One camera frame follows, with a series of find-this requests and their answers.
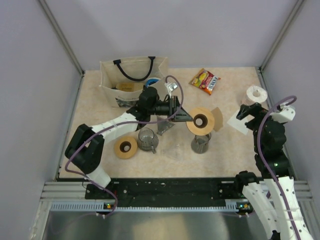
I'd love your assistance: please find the clear glass dripper cone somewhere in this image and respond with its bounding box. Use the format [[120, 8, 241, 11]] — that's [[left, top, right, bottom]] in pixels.
[[160, 144, 181, 160]]

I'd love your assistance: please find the beige canvas tote bag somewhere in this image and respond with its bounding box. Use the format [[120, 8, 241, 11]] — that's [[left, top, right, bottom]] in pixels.
[[100, 56, 169, 108]]

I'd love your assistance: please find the brown paper coffee filter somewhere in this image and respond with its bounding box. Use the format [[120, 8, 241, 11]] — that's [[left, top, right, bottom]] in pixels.
[[211, 107, 224, 132]]

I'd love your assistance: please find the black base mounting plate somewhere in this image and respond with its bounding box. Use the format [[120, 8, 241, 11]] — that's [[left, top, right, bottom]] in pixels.
[[84, 177, 253, 208]]

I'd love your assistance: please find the red yellow candy packet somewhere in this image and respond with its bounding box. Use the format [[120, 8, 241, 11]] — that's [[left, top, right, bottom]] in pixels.
[[189, 68, 221, 96]]

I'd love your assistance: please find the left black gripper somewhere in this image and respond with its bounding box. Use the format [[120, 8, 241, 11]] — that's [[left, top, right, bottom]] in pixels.
[[147, 95, 193, 122]]

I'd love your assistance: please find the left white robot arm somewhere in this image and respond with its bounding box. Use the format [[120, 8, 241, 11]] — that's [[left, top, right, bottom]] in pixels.
[[64, 86, 193, 199]]

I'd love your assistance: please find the brown box in bag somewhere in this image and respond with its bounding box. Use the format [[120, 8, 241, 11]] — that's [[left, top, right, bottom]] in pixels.
[[115, 82, 144, 93]]

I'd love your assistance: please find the grey glass carafe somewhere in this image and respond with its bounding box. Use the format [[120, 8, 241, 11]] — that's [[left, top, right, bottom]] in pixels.
[[191, 133, 212, 154]]

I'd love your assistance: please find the white tape roll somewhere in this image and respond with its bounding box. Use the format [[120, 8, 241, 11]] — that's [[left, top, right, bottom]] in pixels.
[[241, 85, 268, 106]]

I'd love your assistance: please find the glass carafe with handle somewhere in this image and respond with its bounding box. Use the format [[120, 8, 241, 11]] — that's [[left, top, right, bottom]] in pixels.
[[137, 127, 159, 154]]

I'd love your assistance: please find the grey slotted cable duct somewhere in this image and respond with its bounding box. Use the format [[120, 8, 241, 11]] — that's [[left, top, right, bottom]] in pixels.
[[49, 199, 253, 213]]

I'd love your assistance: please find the white paper coffee filter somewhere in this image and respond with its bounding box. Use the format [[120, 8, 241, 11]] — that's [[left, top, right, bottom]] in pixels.
[[227, 110, 249, 135]]

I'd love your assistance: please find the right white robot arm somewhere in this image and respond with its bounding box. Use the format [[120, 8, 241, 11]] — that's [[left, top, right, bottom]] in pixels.
[[233, 102, 313, 240]]

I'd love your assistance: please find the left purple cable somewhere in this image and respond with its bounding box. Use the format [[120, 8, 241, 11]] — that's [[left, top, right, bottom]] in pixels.
[[64, 74, 186, 221]]

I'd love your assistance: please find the blue white item in bag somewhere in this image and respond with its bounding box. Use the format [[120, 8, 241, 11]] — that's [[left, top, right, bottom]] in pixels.
[[145, 77, 161, 87]]

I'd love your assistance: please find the grey glass dripper cone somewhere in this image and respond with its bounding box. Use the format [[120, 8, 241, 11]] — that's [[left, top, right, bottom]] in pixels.
[[156, 115, 175, 136]]

